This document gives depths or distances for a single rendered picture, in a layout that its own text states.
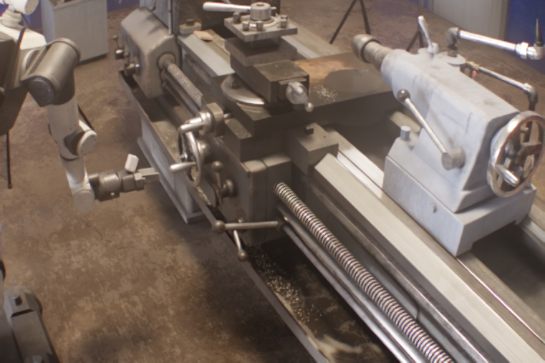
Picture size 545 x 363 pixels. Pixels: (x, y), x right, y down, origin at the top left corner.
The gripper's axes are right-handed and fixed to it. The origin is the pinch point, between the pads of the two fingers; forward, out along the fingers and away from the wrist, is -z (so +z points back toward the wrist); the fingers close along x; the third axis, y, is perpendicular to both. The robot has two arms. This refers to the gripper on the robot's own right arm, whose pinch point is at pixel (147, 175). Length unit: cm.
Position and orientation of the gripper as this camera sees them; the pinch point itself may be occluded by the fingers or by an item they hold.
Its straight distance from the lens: 191.4
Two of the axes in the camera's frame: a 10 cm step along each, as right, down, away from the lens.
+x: -4.4, -1.9, 8.8
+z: -8.9, 2.3, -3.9
